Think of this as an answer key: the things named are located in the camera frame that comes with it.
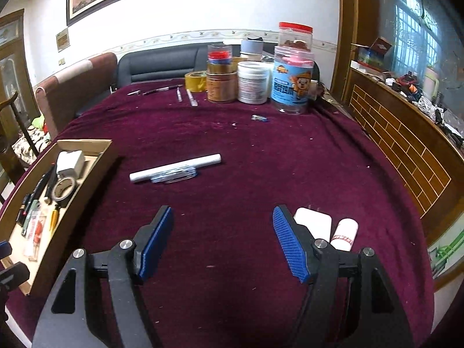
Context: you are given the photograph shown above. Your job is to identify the brown upholstered chair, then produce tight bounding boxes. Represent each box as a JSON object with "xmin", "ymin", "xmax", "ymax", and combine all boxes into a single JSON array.
[{"xmin": 34, "ymin": 52, "xmax": 118, "ymax": 140}]

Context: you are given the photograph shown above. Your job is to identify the white charger block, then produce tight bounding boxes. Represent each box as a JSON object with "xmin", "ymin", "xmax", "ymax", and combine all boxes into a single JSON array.
[{"xmin": 56, "ymin": 150, "xmax": 86, "ymax": 178}]

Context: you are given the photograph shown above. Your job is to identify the dark grey sofa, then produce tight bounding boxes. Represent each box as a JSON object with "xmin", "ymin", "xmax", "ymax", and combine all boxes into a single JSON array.
[{"xmin": 117, "ymin": 41, "xmax": 276, "ymax": 91}]

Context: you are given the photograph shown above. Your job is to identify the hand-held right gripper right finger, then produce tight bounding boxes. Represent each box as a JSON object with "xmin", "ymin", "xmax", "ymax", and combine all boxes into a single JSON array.
[{"xmin": 272, "ymin": 205, "xmax": 416, "ymax": 348}]

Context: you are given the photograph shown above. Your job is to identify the colourful cardboard box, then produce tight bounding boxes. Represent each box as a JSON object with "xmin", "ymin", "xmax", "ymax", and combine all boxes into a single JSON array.
[{"xmin": 351, "ymin": 37, "xmax": 394, "ymax": 73}]

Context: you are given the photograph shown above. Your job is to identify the white plastic jar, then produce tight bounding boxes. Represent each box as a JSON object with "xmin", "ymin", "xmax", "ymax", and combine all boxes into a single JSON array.
[{"xmin": 237, "ymin": 61, "xmax": 272, "ymax": 105}]

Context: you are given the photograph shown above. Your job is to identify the barred window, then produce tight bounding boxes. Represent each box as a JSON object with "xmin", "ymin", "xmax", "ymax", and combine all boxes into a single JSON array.
[{"xmin": 393, "ymin": 0, "xmax": 443, "ymax": 80}]

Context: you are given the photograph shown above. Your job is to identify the thin black pen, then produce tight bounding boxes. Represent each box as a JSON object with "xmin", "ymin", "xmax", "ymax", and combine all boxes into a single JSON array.
[{"xmin": 142, "ymin": 84, "xmax": 184, "ymax": 96}]

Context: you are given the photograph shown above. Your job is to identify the yellow black pen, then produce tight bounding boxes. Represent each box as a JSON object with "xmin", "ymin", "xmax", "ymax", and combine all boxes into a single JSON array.
[{"xmin": 48, "ymin": 203, "xmax": 61, "ymax": 234}]

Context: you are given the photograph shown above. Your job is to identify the pile of counter clutter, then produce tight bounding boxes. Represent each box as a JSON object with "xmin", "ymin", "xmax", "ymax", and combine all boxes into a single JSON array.
[{"xmin": 384, "ymin": 72, "xmax": 464, "ymax": 146}]

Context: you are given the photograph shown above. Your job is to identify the white marker pen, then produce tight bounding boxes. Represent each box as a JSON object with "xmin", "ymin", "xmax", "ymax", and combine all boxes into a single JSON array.
[{"xmin": 129, "ymin": 153, "xmax": 222, "ymax": 183}]

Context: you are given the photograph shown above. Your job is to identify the grey lid can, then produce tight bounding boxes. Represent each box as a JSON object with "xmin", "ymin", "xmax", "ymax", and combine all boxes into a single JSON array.
[{"xmin": 240, "ymin": 39, "xmax": 264, "ymax": 62}]

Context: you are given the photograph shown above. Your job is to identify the clear jar red lid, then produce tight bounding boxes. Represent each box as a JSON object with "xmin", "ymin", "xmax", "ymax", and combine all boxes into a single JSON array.
[{"xmin": 278, "ymin": 22, "xmax": 314, "ymax": 53}]

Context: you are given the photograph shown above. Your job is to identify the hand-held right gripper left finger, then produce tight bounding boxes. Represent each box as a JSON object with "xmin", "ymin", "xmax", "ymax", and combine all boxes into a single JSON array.
[{"xmin": 32, "ymin": 205, "xmax": 175, "ymax": 348}]

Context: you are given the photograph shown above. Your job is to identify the green pen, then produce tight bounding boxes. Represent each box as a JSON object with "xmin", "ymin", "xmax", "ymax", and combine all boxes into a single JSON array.
[{"xmin": 22, "ymin": 199, "xmax": 41, "ymax": 237}]

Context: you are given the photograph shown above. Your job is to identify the white plastic bottle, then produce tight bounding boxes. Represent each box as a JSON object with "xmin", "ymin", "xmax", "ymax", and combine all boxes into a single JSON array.
[{"xmin": 293, "ymin": 207, "xmax": 333, "ymax": 243}]

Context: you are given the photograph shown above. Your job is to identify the cardboard tray box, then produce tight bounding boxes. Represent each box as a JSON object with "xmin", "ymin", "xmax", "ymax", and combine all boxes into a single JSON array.
[{"xmin": 0, "ymin": 139, "xmax": 119, "ymax": 296}]

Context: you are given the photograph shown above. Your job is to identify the wooden brick pattern counter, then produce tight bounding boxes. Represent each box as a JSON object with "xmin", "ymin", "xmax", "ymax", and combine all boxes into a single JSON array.
[{"xmin": 330, "ymin": 0, "xmax": 464, "ymax": 287}]

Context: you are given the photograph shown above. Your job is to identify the grey tape roll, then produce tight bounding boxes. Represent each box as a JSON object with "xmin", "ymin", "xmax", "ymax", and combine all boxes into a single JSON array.
[{"xmin": 51, "ymin": 176, "xmax": 77, "ymax": 204}]

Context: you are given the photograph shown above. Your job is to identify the clear blue pen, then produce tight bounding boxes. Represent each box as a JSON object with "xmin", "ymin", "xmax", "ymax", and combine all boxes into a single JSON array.
[{"xmin": 150, "ymin": 168, "xmax": 200, "ymax": 184}]

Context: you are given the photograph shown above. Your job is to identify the yellow tape roll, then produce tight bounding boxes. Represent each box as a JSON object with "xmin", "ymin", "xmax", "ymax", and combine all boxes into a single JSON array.
[{"xmin": 184, "ymin": 70, "xmax": 208, "ymax": 93}]

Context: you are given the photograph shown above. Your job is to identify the clear jar blue cartoon label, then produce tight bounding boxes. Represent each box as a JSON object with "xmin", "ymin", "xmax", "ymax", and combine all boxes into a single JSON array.
[{"xmin": 271, "ymin": 45, "xmax": 315, "ymax": 115}]

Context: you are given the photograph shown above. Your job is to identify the clear jar red blue contents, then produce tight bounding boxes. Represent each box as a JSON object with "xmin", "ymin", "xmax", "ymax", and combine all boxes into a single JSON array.
[{"xmin": 207, "ymin": 43, "xmax": 233, "ymax": 75}]

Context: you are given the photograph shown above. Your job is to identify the small wall plaque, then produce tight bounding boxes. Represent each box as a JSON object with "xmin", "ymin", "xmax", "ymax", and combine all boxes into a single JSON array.
[{"xmin": 55, "ymin": 28, "xmax": 70, "ymax": 52}]

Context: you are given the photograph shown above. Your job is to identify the white glue bottle red label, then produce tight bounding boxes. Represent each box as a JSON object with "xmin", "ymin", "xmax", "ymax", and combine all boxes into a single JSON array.
[{"xmin": 331, "ymin": 218, "xmax": 359, "ymax": 252}]

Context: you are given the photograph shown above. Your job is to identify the bamboo picture panel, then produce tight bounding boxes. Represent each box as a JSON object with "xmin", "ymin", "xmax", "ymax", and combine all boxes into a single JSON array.
[{"xmin": 428, "ymin": 221, "xmax": 464, "ymax": 280}]

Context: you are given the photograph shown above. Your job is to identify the dark wooden chair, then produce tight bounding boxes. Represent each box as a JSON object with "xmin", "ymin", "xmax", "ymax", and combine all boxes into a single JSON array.
[{"xmin": 0, "ymin": 90, "xmax": 51, "ymax": 185}]

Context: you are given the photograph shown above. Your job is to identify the clear packaged red pen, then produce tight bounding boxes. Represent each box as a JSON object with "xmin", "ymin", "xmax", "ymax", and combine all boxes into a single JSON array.
[{"xmin": 22, "ymin": 213, "xmax": 48, "ymax": 262}]

